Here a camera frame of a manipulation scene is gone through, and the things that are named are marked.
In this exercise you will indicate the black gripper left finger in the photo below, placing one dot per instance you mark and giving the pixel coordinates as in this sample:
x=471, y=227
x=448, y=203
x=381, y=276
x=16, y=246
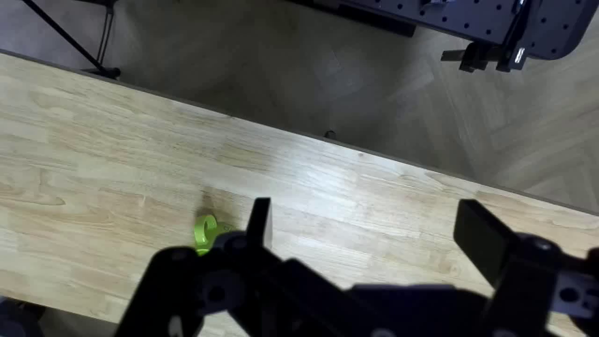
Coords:
x=188, y=287

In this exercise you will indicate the black perforated board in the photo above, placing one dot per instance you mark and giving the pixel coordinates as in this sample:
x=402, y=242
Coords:
x=475, y=15

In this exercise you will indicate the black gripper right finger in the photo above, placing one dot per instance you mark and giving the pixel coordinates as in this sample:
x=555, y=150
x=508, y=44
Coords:
x=531, y=274

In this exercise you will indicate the black tripod stand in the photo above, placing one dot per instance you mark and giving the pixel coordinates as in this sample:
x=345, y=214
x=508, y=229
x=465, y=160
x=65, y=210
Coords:
x=111, y=72

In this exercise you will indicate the black clamp bracket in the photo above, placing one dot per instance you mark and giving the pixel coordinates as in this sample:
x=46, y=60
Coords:
x=488, y=57

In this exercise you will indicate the green plastic mug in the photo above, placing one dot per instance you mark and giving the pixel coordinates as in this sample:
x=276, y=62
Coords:
x=205, y=233

